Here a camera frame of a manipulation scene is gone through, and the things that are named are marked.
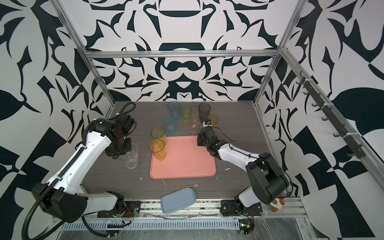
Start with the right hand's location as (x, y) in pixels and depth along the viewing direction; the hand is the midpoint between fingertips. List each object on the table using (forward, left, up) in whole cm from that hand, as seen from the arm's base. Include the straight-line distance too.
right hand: (201, 134), depth 90 cm
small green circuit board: (-44, -19, -11) cm, 49 cm away
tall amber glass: (-6, +26, -2) cm, 27 cm away
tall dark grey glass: (+18, -2, 0) cm, 19 cm away
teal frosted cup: (+9, +20, -1) cm, 22 cm away
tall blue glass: (+19, +17, +3) cm, 26 cm away
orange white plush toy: (-35, -35, -8) cm, 50 cm away
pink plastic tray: (-12, +11, -8) cm, 18 cm away
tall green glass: (0, +25, +3) cm, 25 cm away
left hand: (-15, +39, +11) cm, 43 cm away
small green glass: (+22, +10, -5) cm, 25 cm away
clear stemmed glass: (-16, +37, +4) cm, 40 cm away
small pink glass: (+13, +4, -5) cm, 14 cm away
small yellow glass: (+14, -9, -4) cm, 17 cm away
